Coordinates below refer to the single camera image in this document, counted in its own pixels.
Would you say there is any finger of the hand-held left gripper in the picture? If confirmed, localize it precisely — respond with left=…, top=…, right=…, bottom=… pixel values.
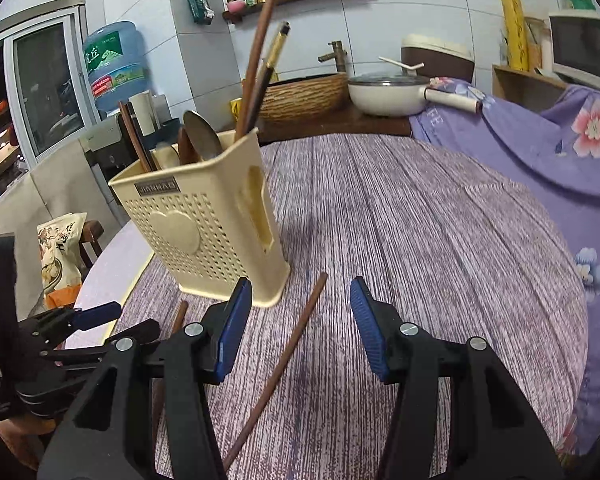
left=100, top=318, right=162, bottom=353
left=72, top=302, right=123, bottom=332

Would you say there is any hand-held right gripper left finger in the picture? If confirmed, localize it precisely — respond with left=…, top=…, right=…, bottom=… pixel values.
left=37, top=276, right=253, bottom=480

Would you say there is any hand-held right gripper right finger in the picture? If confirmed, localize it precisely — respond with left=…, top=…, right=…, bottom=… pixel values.
left=349, top=276, right=566, bottom=480

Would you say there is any brown wooden chopstick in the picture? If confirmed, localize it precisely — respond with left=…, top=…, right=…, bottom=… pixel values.
left=118, top=101, right=148, bottom=173
left=233, top=0, right=277, bottom=143
left=222, top=271, right=329, bottom=471
left=150, top=300, right=190, bottom=441

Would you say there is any cream plastic utensil holder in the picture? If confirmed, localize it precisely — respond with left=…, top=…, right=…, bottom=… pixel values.
left=108, top=127, right=292, bottom=308

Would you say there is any black chopstick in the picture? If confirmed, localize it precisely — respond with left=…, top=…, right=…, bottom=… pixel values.
left=122, top=105, right=158, bottom=172
left=243, top=21, right=292, bottom=133

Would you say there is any metal spoon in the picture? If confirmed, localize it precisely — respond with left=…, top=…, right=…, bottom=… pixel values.
left=182, top=110, right=224, bottom=163

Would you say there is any printed snack bag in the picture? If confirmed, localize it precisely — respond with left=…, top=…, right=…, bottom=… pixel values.
left=36, top=212, right=88, bottom=309

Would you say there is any wooden stool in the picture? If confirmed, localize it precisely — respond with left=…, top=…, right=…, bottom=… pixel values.
left=79, top=220, right=105, bottom=268

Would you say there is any purple striped tablecloth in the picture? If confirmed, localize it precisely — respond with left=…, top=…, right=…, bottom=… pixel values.
left=105, top=132, right=590, bottom=480

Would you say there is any water dispenser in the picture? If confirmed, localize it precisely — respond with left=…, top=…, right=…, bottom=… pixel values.
left=80, top=112, right=131, bottom=221

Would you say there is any wooden counter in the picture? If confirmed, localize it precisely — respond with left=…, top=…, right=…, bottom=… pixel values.
left=220, top=105, right=413, bottom=146

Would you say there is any window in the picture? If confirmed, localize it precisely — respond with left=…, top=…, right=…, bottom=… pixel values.
left=0, top=5, right=98, bottom=216

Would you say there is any white pan with glass lid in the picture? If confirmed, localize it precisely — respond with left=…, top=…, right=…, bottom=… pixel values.
left=347, top=72, right=482, bottom=117

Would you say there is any woven brown basin sink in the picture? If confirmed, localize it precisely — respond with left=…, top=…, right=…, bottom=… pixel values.
left=257, top=72, right=350, bottom=123

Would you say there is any purple floral cloth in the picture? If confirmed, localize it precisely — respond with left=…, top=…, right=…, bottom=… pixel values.
left=409, top=76, right=600, bottom=461

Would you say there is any blue water bottle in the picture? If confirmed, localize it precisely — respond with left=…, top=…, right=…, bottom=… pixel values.
left=82, top=21, right=148, bottom=112

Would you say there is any white rice spoon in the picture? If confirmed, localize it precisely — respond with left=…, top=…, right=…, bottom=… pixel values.
left=378, top=56, right=425, bottom=72

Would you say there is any bronze faucet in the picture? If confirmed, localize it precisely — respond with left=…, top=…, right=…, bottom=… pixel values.
left=317, top=40, right=348, bottom=75

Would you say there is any white brown rice cooker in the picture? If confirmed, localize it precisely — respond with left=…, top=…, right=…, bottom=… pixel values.
left=401, top=34, right=476, bottom=86

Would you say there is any wooden shelf box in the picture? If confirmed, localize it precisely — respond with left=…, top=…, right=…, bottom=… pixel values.
left=491, top=62, right=568, bottom=115

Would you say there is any yellow roll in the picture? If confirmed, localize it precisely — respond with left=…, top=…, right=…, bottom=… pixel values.
left=500, top=0, right=530, bottom=72

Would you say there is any white microwave oven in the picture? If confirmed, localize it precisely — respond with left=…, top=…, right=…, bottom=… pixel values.
left=547, top=9, right=600, bottom=93

